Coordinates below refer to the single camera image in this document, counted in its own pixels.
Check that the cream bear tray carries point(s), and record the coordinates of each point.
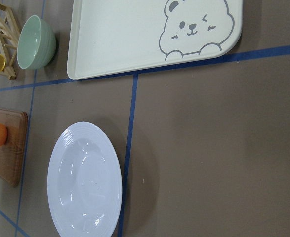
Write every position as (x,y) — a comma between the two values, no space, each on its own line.
(117,36)

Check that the white round plate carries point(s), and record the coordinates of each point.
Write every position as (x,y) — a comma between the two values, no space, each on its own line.
(84,183)

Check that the green bowl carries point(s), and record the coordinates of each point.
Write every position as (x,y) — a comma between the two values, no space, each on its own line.
(36,45)

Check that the wooden cutting board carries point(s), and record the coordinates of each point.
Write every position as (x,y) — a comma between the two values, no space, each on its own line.
(12,152)

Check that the wooden peg drying rack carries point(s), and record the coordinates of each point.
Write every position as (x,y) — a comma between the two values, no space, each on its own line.
(9,37)

